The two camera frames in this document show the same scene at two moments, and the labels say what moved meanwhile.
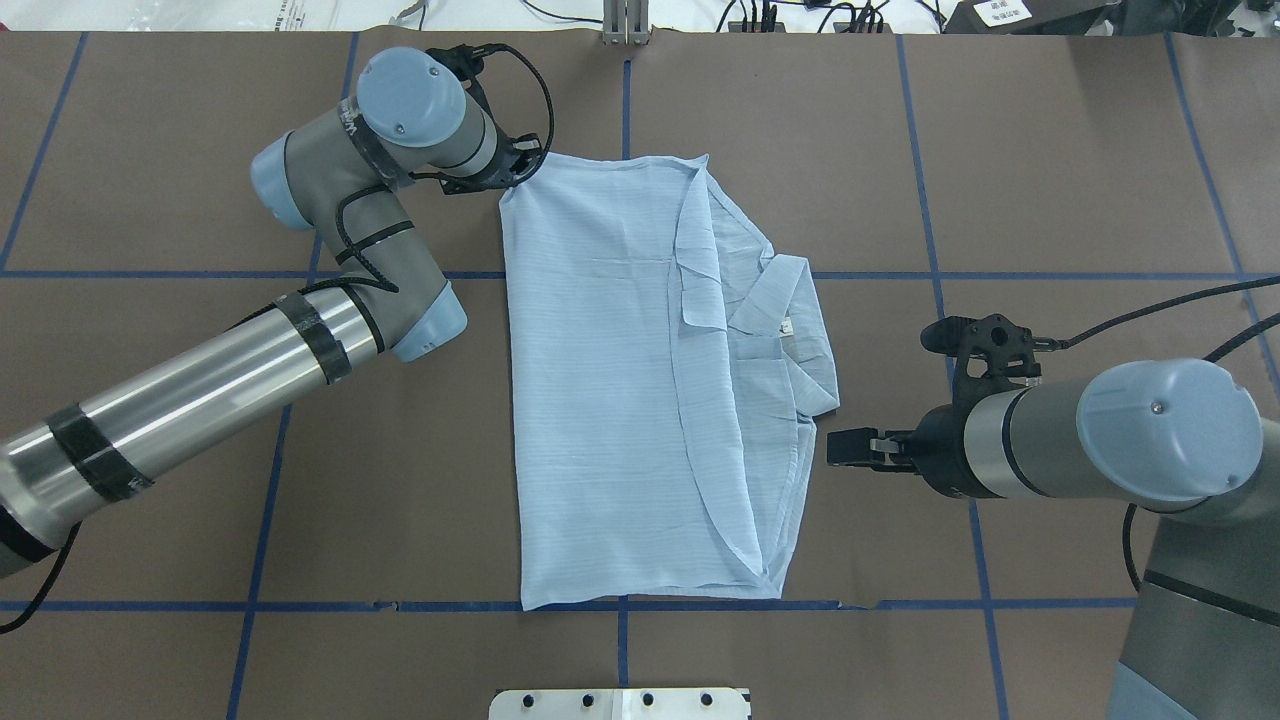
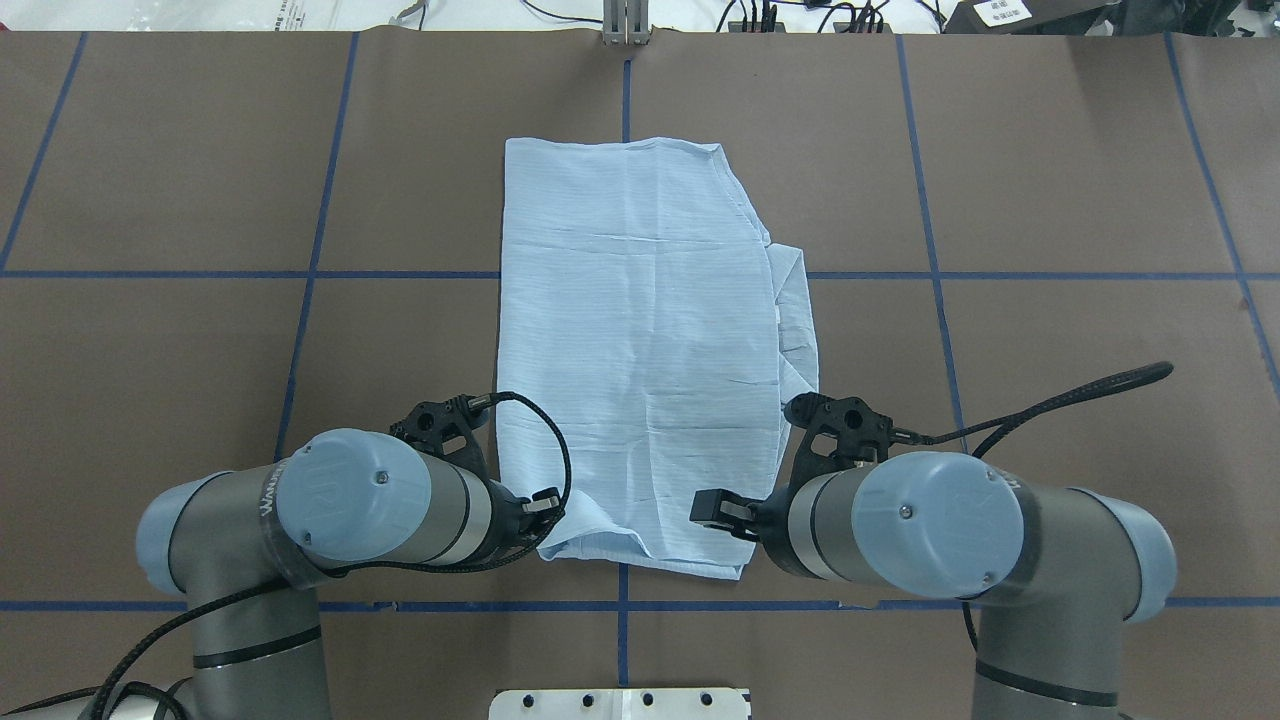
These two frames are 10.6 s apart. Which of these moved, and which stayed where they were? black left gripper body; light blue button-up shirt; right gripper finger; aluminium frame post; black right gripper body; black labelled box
Moved: light blue button-up shirt; right gripper finger; black right gripper body; black left gripper body
Stayed: black labelled box; aluminium frame post
